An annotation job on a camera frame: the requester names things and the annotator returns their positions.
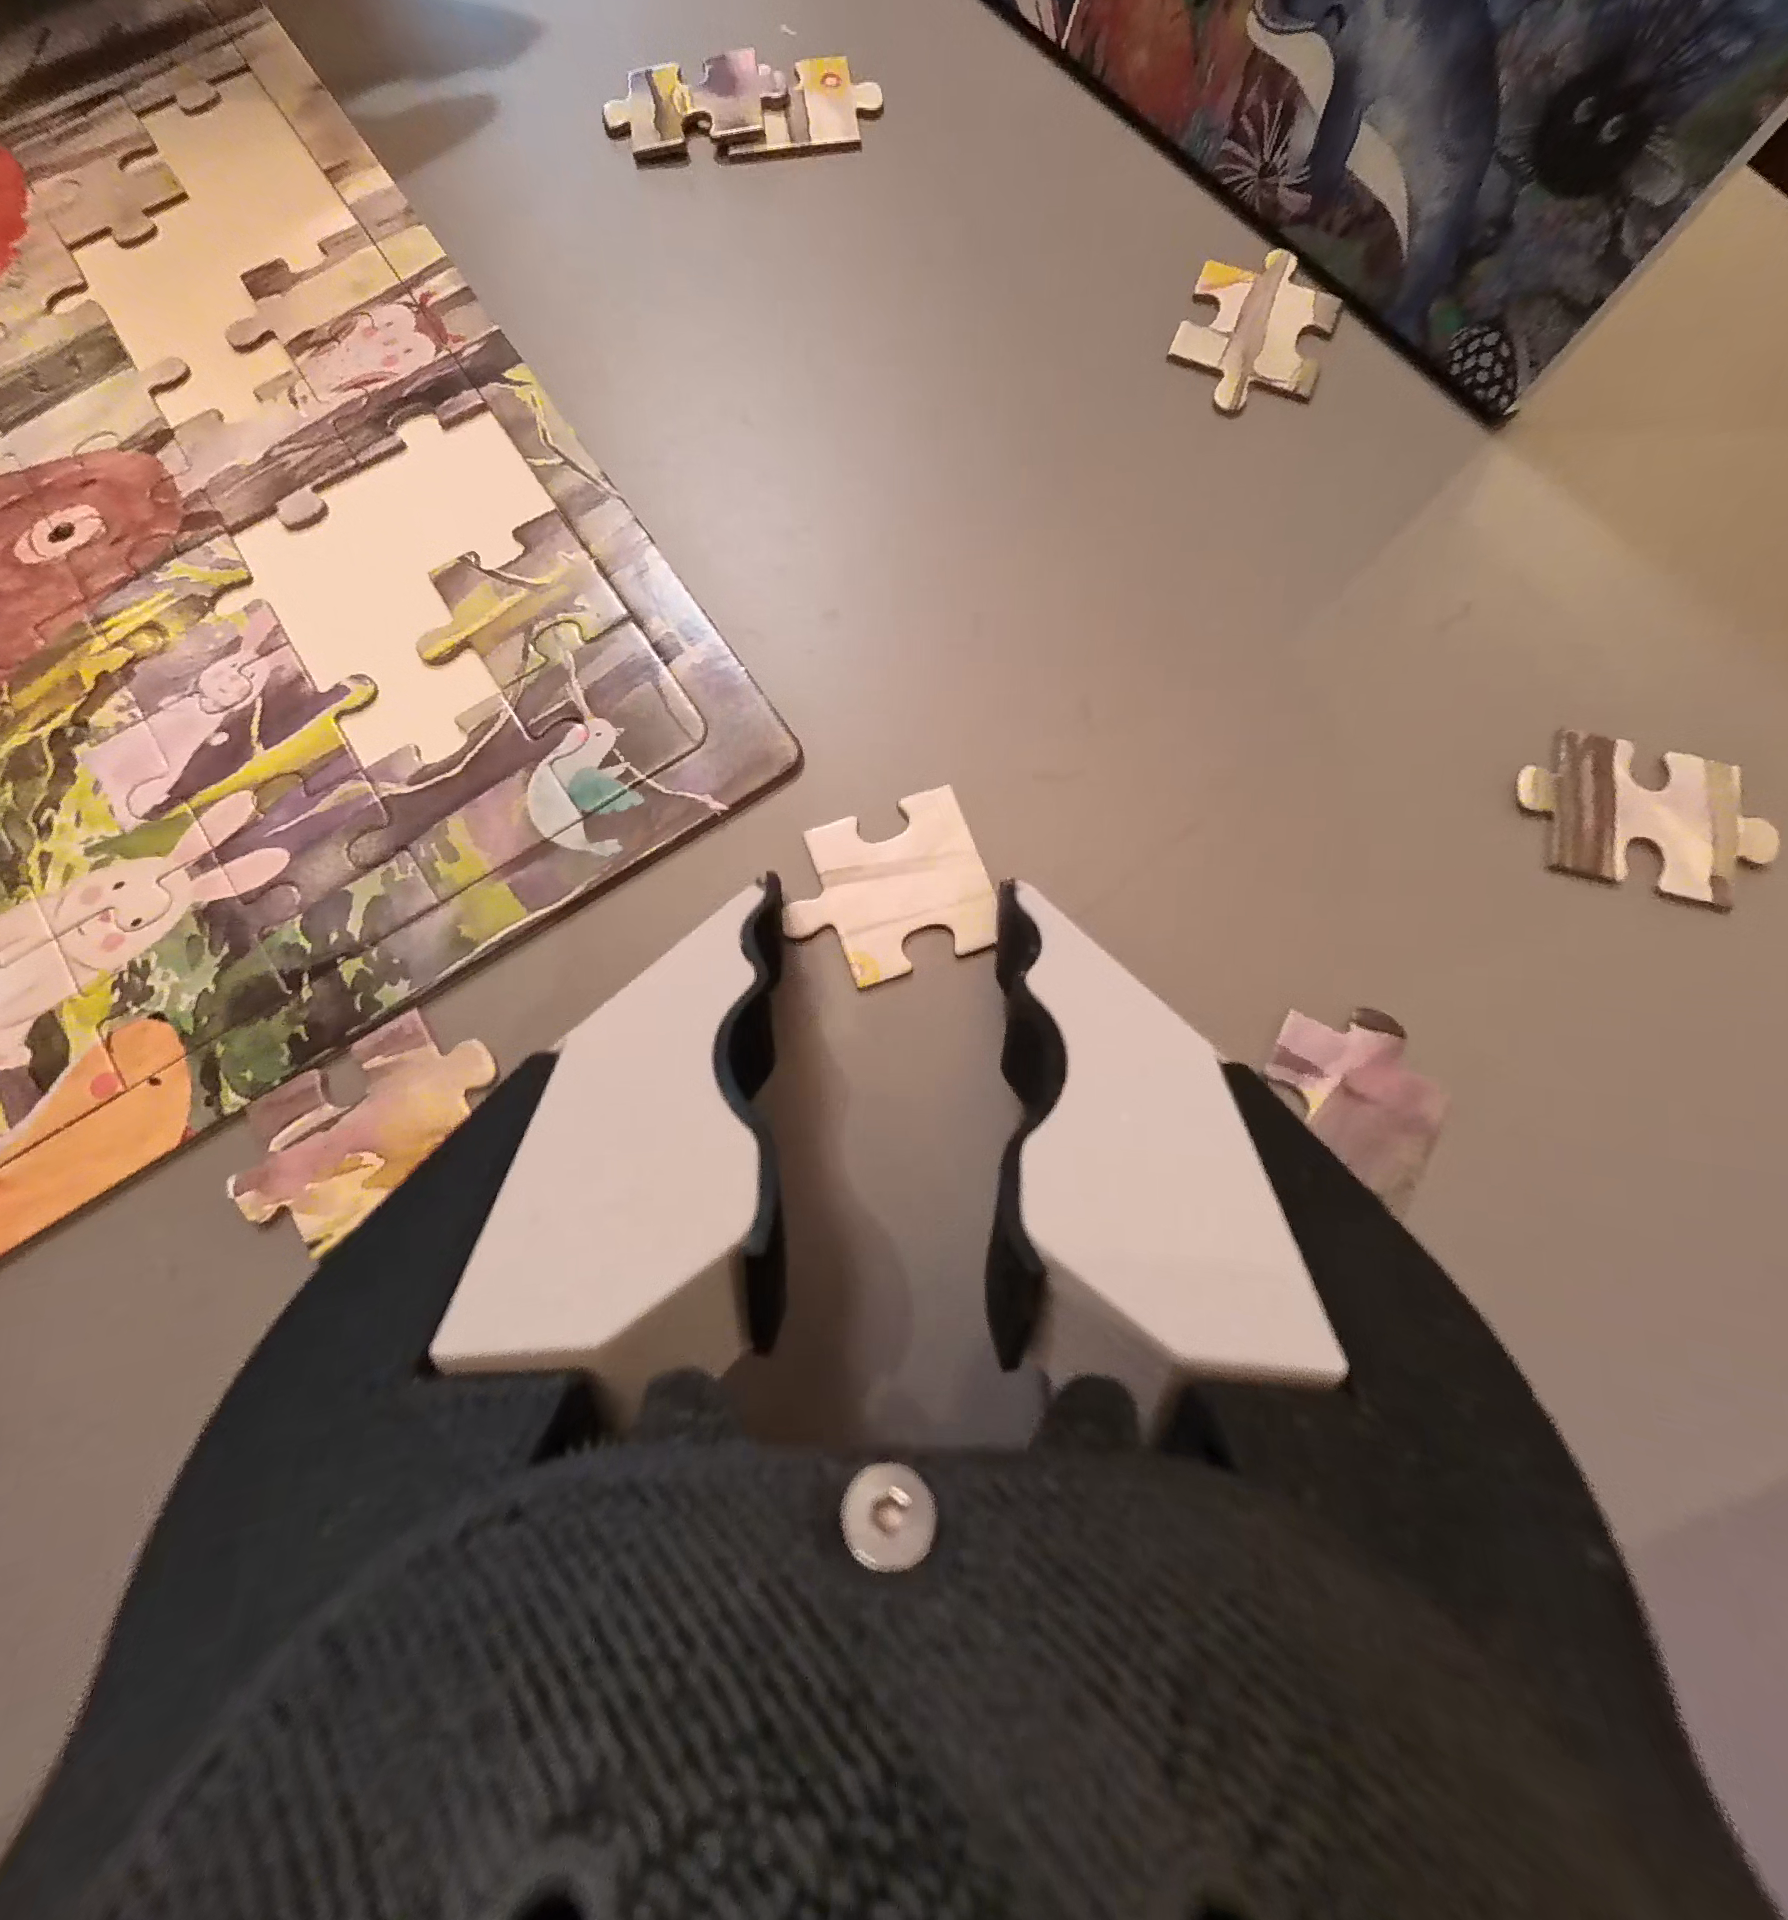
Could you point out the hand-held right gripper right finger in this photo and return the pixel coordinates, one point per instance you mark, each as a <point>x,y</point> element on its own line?
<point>1163,1200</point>

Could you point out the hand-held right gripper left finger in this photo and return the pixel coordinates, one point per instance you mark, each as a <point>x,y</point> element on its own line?
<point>608,1185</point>

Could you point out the purple puzzle piece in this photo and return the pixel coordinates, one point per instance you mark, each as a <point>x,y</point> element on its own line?
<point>1360,1094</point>

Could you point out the brown pink puzzle piece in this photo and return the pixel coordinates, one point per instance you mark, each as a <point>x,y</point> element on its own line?
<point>355,1126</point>

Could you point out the white puzzle piece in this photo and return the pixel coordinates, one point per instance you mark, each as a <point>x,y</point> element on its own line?
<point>894,885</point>

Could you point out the illustrated jigsaw puzzle board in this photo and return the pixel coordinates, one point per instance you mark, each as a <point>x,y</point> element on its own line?
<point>84,527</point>

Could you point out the pale grey-banded puzzle piece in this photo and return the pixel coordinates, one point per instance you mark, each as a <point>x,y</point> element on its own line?
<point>1255,330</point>

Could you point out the beige grey striped puzzle piece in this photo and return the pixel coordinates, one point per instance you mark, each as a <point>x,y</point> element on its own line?
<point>1643,819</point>

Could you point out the yellow cream puzzle piece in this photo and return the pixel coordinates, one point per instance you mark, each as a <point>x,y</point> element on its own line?
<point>661,108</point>

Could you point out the colourful illustrated puzzle box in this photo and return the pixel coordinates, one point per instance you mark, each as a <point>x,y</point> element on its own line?
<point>1433,121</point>

